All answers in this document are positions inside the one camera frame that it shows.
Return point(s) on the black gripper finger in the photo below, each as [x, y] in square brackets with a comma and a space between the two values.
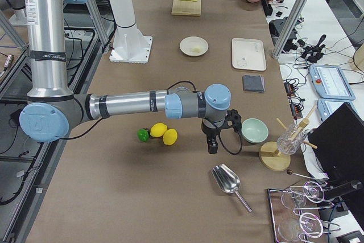
[212, 145]

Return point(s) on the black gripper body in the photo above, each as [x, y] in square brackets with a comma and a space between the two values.
[210, 131]

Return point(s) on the cream round plate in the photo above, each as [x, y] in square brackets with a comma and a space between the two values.
[194, 46]

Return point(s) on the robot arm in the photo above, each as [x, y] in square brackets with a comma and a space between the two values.
[53, 110]

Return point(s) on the cream rabbit tray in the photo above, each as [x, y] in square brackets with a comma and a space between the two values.
[248, 54]

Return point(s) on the steel scoop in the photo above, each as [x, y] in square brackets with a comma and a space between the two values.
[229, 182]

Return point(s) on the yellow lemon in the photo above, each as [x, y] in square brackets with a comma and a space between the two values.
[170, 137]
[158, 130]

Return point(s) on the green ceramic bowl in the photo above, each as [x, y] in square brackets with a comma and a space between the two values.
[254, 130]

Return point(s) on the wooden mug tree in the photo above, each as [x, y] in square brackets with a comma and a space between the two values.
[272, 158]

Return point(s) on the grey folded cloth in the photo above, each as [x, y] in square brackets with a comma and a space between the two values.
[253, 83]

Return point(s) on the green lime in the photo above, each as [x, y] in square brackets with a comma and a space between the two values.
[143, 135]

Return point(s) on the clear glass on tree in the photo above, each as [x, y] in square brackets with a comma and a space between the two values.
[289, 142]

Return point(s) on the blue teach pendant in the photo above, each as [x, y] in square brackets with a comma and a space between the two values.
[330, 82]
[327, 106]

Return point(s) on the black monitor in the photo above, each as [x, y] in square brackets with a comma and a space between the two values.
[339, 141]

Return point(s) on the bamboo cutting board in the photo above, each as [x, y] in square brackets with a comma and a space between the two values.
[186, 8]

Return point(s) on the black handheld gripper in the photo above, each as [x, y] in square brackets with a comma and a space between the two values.
[314, 53]

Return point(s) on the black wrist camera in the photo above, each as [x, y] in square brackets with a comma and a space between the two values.
[233, 120]

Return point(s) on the wire glass holder rack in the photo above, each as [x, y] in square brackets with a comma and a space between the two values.
[294, 213]

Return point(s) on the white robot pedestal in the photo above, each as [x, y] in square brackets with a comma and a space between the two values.
[129, 44]

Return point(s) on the aluminium frame post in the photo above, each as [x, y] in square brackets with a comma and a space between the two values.
[287, 28]

